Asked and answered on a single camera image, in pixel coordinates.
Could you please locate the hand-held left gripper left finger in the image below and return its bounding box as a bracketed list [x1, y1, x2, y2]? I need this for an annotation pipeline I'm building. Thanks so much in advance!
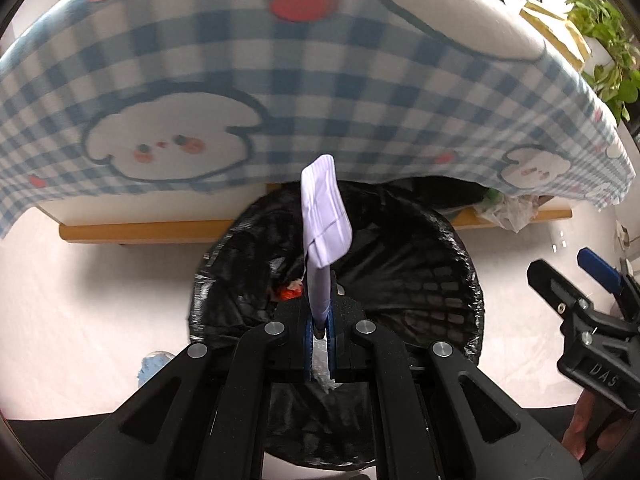
[52, 300, 321, 480]

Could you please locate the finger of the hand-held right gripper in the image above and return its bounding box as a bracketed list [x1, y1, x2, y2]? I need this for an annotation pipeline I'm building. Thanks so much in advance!
[527, 259, 592, 322]
[576, 247, 640, 311]

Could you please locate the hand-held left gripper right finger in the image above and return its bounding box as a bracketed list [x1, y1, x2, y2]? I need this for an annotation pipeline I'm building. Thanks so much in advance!
[326, 300, 583, 480]

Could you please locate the trash bin with black liner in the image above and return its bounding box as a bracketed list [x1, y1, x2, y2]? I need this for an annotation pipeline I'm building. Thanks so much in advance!
[187, 180, 486, 471]

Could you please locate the purple packet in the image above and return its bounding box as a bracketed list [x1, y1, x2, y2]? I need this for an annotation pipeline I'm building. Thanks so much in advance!
[300, 154, 353, 331]

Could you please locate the person's right hand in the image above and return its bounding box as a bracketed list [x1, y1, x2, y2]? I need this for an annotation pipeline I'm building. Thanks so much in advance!
[562, 391, 640, 461]

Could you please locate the clear plastic bag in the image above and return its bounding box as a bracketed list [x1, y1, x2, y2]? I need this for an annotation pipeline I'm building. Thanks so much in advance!
[477, 187, 551, 233]

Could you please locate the blue fluffy slipper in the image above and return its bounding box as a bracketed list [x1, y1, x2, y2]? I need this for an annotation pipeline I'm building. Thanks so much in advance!
[137, 352, 173, 388]

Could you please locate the green potted plant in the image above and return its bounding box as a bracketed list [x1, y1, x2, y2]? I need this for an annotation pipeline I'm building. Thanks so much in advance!
[565, 0, 640, 123]

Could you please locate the blue checkered printed tablecloth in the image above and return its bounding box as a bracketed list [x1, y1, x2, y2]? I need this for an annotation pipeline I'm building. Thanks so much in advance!
[0, 0, 636, 241]

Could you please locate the wooden table frame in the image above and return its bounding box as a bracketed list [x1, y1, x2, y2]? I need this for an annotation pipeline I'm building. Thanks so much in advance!
[59, 207, 573, 246]

